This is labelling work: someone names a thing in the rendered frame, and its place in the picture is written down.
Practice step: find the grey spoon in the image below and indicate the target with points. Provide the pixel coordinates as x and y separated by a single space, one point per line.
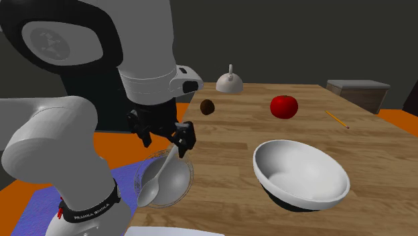
148 193

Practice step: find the brown round fruit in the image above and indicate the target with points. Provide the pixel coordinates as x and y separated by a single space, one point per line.
207 107

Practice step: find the wooden table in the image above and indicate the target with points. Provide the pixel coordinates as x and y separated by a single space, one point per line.
228 163

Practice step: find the large white bowl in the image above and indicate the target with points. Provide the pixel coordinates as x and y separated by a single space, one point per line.
303 176

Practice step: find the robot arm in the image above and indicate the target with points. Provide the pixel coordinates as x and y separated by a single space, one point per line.
143 42

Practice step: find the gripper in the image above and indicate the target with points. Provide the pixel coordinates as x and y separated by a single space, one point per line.
158 117

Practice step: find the brown bench with grey cushion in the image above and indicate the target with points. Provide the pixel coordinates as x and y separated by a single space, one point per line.
359 90

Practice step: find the yellow pencil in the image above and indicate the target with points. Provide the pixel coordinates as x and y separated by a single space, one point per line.
336 119

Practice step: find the red tomato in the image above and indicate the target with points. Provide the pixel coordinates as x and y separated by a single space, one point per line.
283 107

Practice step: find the clear glass bowl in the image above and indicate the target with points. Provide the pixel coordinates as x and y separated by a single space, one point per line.
178 183

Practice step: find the white plate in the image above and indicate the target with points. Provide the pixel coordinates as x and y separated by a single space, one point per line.
169 232

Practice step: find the purple rug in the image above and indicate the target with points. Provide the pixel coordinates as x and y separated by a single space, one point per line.
36 212

